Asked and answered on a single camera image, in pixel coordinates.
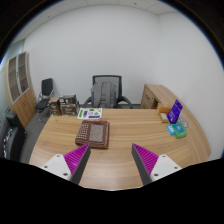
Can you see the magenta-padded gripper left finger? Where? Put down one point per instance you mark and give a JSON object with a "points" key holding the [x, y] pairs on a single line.
{"points": [[59, 165]]}

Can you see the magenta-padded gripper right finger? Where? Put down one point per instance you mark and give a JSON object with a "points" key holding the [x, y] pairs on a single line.
{"points": [[161, 166]]}

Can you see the brown patterned towel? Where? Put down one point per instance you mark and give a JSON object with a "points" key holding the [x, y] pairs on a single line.
{"points": [[93, 133]]}

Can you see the blue packet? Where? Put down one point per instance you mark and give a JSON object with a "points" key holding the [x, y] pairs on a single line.
{"points": [[170, 130]]}

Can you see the green packet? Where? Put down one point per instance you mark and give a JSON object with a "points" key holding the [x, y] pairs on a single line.
{"points": [[180, 131]]}

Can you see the small orange box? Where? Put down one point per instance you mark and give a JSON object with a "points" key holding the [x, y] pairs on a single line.
{"points": [[163, 117]]}

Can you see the black floor unit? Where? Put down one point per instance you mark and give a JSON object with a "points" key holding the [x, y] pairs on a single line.
{"points": [[11, 140]]}

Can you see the purple box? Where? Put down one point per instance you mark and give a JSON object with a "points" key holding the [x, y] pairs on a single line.
{"points": [[174, 111]]}

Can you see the large dark brown box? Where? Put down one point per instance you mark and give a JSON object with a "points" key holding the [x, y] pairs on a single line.
{"points": [[70, 110]]}

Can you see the tall brown coffee box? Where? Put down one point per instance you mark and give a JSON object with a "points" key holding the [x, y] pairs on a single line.
{"points": [[54, 106]]}

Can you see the white sticker sheet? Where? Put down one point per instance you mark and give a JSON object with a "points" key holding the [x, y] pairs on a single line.
{"points": [[89, 113]]}

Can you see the wooden drawer cabinet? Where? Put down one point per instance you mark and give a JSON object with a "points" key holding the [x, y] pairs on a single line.
{"points": [[148, 98]]}

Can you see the wooden glass-door cabinet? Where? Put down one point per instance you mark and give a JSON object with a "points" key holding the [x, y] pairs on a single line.
{"points": [[21, 93]]}

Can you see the grey backpack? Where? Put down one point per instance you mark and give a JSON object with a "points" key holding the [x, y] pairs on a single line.
{"points": [[104, 95]]}

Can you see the black mesh office chair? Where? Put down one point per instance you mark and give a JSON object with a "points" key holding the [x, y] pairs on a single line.
{"points": [[106, 78]]}

